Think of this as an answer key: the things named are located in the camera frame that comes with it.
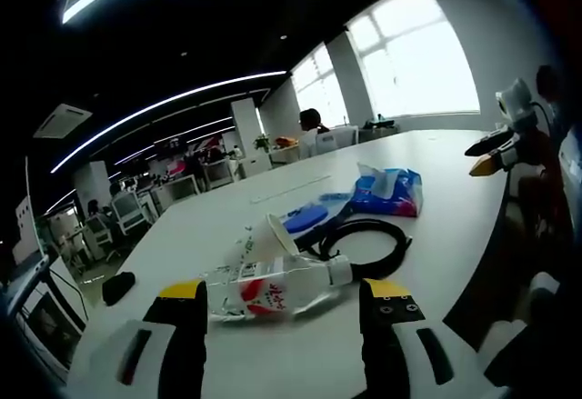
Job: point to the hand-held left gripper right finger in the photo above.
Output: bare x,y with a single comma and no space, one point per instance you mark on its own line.
386,353

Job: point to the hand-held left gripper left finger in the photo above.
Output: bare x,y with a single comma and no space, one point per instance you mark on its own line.
182,340

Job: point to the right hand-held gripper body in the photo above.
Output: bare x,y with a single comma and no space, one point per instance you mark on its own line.
518,103

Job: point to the small black pouch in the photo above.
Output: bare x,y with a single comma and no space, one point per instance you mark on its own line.
117,287

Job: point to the crushed clear plastic bottle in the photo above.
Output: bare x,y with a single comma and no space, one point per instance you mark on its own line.
273,294

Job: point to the blue tissue pack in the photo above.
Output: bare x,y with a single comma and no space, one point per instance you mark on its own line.
391,194

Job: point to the white paper cup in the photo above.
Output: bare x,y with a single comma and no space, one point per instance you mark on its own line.
266,242

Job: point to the clear plastic bag blue print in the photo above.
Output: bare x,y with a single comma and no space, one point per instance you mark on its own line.
334,206

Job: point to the blue round lid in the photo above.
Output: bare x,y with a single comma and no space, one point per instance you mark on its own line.
304,219

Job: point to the person's own head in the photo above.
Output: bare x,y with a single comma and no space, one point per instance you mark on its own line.
548,82

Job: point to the white table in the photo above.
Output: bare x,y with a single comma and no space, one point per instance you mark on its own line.
254,362

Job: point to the large window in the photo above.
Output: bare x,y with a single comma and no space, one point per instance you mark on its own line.
418,58

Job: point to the white mesh office chair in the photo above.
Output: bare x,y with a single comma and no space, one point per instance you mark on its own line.
100,235
129,210

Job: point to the dark computer monitor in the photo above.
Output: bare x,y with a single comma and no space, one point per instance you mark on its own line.
47,326

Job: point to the narrow window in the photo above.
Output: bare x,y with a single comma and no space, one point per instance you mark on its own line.
318,90

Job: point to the green potted plant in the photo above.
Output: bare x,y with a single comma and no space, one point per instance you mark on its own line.
262,142

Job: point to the ceiling air conditioner vent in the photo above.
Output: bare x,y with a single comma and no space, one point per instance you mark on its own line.
63,120

